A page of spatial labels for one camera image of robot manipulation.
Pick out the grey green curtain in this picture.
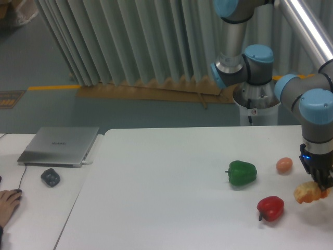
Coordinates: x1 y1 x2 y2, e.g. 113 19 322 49
36 1 332 91

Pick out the black mouse cable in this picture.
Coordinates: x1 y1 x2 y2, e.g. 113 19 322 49
0 133 37 190

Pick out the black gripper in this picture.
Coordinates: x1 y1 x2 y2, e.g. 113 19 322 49
299 143 332 191

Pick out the green bell pepper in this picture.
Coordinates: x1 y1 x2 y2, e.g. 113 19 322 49
225 160 257 186

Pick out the black computer mouse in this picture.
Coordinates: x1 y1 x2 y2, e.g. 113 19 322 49
11 189 22 201

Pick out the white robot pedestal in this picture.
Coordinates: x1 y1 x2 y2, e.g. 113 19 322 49
233 80 280 126

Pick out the brown egg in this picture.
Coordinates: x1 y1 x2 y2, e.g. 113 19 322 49
276 157 293 174

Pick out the silver closed laptop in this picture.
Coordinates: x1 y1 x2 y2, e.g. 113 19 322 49
17 127 99 167

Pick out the small black plastic tray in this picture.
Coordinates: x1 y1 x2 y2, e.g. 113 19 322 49
41 168 61 188

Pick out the orange bread piece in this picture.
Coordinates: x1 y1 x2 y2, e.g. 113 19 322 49
293 182 330 204

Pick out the dark sleeved forearm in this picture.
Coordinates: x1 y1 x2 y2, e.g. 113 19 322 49
0 226 4 248

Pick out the flat brown cardboard sheet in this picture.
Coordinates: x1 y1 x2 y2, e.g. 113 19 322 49
76 76 235 109

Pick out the red bell pepper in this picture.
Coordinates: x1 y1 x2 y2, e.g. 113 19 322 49
257 196 284 222

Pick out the person hand on mouse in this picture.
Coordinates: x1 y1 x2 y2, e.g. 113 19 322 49
1 190 20 228

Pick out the white laptop cable plug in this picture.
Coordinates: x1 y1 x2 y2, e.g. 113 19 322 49
82 160 93 166

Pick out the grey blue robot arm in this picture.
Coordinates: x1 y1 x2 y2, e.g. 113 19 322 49
211 1 332 190

